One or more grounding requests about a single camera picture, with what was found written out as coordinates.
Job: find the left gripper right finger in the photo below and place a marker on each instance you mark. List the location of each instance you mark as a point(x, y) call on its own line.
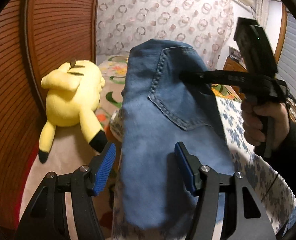
point(244, 214)

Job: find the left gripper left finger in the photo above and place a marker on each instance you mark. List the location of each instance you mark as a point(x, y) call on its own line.
point(45, 216)

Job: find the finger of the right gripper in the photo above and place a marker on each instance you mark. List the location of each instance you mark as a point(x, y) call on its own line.
point(220, 77)

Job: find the blue denim jeans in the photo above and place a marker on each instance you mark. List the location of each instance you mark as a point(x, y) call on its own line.
point(160, 110)

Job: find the dark sleeve right forearm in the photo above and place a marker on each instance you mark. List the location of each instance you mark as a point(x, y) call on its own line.
point(283, 160)

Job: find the right hand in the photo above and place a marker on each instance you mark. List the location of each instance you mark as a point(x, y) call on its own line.
point(253, 115)

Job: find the wooden sideboard cabinet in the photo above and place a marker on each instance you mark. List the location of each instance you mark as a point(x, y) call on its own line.
point(232, 65)

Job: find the grey window blind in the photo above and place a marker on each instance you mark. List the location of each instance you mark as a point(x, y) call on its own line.
point(287, 60)

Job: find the blue floral white quilt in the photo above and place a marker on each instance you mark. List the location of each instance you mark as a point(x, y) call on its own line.
point(276, 196)

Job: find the floral beige bed blanket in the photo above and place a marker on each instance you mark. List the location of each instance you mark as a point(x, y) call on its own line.
point(70, 150)

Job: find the circle patterned sheer curtain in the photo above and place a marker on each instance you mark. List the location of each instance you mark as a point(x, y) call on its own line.
point(205, 25)

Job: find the beige side curtain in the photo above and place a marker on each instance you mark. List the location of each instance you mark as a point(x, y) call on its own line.
point(262, 12)

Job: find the yellow Pikachu plush toy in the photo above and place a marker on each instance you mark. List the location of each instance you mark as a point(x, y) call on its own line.
point(73, 97)

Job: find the brown louvered wardrobe door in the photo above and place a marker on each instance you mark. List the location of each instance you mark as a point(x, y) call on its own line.
point(36, 36)

